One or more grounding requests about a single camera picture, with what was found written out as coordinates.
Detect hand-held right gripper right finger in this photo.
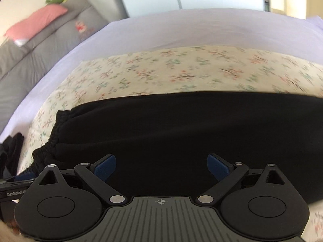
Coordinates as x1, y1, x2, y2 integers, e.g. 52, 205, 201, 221
197, 153, 287, 205

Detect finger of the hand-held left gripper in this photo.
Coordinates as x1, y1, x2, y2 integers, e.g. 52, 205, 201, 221
17, 172, 37, 180

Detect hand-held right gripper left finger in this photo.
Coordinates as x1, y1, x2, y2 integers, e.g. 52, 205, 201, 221
37, 153, 126, 206

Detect black pants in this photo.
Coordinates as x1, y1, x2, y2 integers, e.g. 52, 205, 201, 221
31, 91, 323, 205

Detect dark cloth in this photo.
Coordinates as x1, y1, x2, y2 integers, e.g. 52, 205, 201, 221
0, 133, 25, 179

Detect floral printed blanket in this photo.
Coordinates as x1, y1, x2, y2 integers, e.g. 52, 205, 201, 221
17, 45, 323, 242

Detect grey quilted bedding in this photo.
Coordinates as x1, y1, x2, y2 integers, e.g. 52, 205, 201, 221
0, 0, 109, 92

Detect lavender bed sheet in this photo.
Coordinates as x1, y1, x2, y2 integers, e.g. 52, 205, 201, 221
0, 7, 323, 137

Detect pink pillow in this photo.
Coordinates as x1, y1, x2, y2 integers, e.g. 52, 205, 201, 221
3, 5, 68, 41

